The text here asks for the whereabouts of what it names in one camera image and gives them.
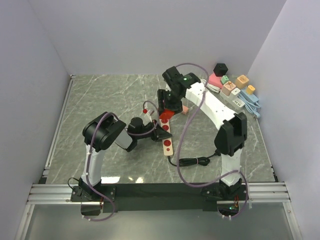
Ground red cube plug adapter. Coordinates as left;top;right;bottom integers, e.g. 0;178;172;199
159;109;175;120

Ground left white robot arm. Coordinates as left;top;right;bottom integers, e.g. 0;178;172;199
71;112;172;202

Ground small pink plug adapter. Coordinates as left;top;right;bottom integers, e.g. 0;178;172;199
181;105;189;115

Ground green plug adapter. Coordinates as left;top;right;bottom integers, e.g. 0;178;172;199
220;75;229;85

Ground orange cube adapter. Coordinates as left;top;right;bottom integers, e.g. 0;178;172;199
234;75;250;90

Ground aluminium rail frame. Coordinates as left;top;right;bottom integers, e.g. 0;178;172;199
17;74;302;240

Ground blue power strip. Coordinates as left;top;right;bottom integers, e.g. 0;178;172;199
238;88;261;119

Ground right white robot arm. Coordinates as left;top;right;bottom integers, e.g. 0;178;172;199
157;66;248;201

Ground beige pink cube adapter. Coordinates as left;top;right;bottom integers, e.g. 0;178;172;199
221;81;236;96

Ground yellow plug adapter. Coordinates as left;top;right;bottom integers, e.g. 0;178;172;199
246;85;256;95

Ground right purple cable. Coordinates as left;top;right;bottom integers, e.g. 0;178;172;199
174;62;249;220

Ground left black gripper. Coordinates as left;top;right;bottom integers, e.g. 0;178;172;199
135;121;171;143

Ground black power strip cord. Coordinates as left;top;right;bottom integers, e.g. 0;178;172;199
166;148;221;168

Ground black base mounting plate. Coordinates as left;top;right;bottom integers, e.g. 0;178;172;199
70;182;249;216

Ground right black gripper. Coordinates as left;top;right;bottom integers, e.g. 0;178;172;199
157;88;184;117

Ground black cube adapter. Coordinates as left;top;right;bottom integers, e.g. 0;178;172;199
213;63;228;77

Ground white usb power strip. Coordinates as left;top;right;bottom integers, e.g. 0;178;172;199
219;91;245;109

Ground beige red power strip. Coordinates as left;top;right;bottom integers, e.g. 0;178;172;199
160;119;174;157

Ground pink power strip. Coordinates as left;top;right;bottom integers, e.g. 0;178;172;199
208;73;223;88

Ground white charger plug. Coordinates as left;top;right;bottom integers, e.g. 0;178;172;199
229;87;241;99

